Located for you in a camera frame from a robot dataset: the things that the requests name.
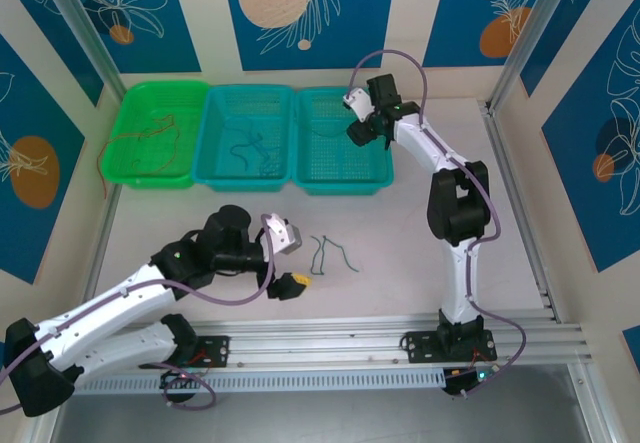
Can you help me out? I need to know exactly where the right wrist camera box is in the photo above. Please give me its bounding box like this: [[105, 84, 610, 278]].
[[341, 87, 374, 122]]

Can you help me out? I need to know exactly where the grey slotted cable duct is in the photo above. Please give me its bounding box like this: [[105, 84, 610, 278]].
[[72, 367, 447, 397]]

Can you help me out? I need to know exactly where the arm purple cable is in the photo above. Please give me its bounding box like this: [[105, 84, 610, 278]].
[[0, 212, 279, 412], [346, 49, 529, 399]]

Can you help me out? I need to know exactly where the aluminium corner post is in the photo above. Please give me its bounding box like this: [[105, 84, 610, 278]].
[[487, 0, 577, 115], [33, 0, 129, 100]]

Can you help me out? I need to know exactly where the blue floral wall panel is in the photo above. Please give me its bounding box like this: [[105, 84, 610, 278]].
[[519, 0, 618, 99], [422, 0, 555, 70], [0, 0, 105, 109], [0, 32, 87, 286], [541, 5, 640, 275], [58, 0, 203, 76], [221, 0, 399, 72]]

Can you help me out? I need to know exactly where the grey metal sheet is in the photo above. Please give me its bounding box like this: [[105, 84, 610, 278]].
[[48, 362, 592, 443]]

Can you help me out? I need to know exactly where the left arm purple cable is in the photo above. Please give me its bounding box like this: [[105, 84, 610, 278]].
[[0, 212, 279, 412]]

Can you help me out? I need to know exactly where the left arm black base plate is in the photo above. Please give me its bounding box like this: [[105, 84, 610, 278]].
[[149, 335, 231, 370]]

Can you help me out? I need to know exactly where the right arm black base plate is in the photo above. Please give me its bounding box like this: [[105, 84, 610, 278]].
[[402, 330, 499, 364]]

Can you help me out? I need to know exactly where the aluminium rail beam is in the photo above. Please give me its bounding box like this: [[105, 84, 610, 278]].
[[64, 315, 596, 382]]

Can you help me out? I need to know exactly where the teal plastic basket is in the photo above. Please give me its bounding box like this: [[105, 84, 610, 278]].
[[191, 84, 297, 195], [291, 87, 396, 198]]

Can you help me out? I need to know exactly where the thin red cable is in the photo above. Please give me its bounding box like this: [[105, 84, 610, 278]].
[[130, 125, 181, 174], [96, 114, 177, 199]]

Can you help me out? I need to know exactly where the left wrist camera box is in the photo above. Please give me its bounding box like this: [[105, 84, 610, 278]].
[[262, 212, 305, 257]]

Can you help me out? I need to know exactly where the green plastic basket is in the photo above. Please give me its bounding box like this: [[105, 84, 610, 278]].
[[101, 80, 212, 190]]

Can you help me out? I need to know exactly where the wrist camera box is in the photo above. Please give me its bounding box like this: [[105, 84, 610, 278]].
[[341, 87, 374, 122], [262, 212, 305, 257]]

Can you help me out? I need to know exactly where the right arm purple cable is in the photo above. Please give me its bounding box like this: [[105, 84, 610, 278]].
[[346, 49, 529, 399]]

